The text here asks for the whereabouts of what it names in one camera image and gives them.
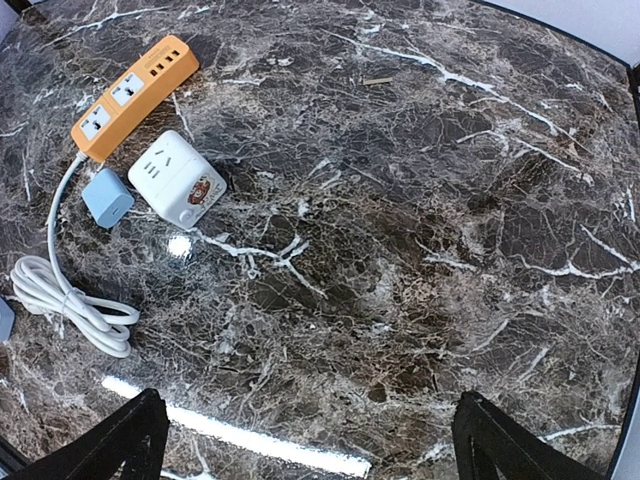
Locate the black right corner post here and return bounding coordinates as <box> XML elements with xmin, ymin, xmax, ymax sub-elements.
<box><xmin>627</xmin><ymin>65</ymin><xmax>640</xmax><ymax>101</ymax></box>

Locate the white cube socket adapter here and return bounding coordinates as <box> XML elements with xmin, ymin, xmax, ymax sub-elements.
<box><xmin>128</xmin><ymin>130</ymin><xmax>227</xmax><ymax>230</ymax></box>

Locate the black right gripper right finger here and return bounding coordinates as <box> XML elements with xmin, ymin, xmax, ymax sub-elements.
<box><xmin>452</xmin><ymin>392</ymin><xmax>602</xmax><ymax>479</ymax></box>

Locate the white power strip cable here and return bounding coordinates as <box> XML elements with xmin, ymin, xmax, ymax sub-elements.
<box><xmin>9</xmin><ymin>152</ymin><xmax>141</xmax><ymax>360</ymax></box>

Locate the light blue power strip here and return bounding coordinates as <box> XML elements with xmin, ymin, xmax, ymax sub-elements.
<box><xmin>0</xmin><ymin>298</ymin><xmax>15</xmax><ymax>343</ymax></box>

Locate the orange power strip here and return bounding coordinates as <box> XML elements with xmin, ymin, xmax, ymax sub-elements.
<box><xmin>71</xmin><ymin>35</ymin><xmax>199</xmax><ymax>163</ymax></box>

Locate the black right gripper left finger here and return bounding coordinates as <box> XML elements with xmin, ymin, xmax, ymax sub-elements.
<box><xmin>24</xmin><ymin>389</ymin><xmax>168</xmax><ymax>479</ymax></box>

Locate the light blue charger plug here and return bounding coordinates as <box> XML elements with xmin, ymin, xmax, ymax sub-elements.
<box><xmin>81</xmin><ymin>168</ymin><xmax>134</xmax><ymax>229</ymax></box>

